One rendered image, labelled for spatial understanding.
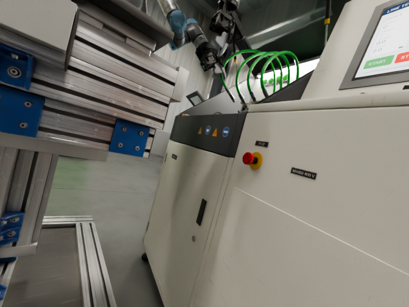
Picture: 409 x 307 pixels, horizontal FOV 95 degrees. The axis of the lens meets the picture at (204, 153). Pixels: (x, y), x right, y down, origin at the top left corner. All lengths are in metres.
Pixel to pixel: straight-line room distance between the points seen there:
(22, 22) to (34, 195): 0.52
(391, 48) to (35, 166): 1.12
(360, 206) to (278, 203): 0.16
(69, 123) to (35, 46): 0.18
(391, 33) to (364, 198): 0.60
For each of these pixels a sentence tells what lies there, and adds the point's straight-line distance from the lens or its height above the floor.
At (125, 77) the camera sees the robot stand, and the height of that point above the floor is 0.91.
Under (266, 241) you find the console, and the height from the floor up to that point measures 0.61.
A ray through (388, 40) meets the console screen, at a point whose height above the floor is 1.27.
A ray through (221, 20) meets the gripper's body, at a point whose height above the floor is 1.31.
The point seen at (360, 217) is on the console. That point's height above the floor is 0.75.
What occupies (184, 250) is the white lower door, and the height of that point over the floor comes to 0.36.
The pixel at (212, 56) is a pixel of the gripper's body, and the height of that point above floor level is 1.27.
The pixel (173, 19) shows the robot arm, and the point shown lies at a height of 1.31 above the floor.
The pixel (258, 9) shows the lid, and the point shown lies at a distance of 1.43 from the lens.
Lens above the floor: 0.80
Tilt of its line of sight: 2 degrees down
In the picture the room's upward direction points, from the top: 15 degrees clockwise
